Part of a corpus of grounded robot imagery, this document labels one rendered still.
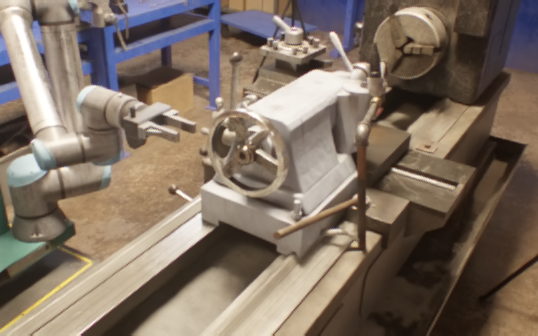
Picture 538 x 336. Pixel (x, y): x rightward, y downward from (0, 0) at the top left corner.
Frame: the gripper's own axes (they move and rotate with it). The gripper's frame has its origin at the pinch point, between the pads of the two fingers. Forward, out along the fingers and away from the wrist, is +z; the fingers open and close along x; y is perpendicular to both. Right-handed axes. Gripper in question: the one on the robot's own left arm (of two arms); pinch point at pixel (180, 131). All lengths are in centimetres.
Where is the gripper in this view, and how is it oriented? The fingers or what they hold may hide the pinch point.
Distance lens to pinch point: 143.0
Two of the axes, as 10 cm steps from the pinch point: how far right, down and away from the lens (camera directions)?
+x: 5.5, -3.9, 7.4
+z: 8.3, 2.8, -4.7
